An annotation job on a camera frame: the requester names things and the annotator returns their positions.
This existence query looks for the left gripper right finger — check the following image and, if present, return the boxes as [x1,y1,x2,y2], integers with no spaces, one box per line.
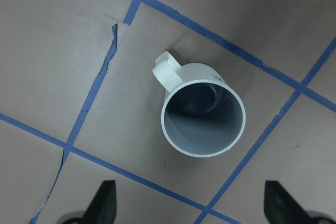
[264,180,312,224]

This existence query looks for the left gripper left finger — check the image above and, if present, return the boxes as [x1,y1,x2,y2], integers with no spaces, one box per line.
[86,180,117,223]

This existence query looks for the white grey-lined mug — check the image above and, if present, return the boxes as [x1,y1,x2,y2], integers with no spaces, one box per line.
[152,51,246,158]

